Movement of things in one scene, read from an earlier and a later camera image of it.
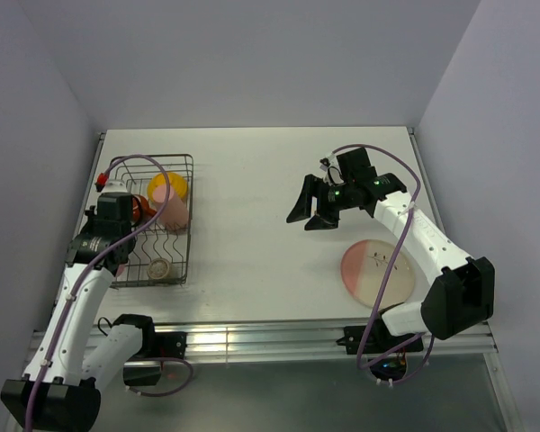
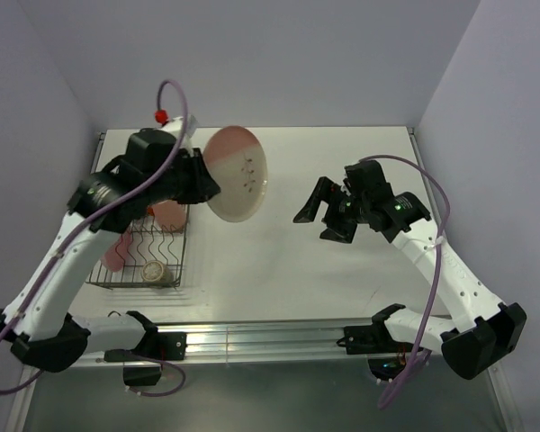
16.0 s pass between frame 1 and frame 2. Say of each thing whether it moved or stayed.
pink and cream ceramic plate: moved
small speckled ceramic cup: moved
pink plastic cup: stayed
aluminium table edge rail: stayed
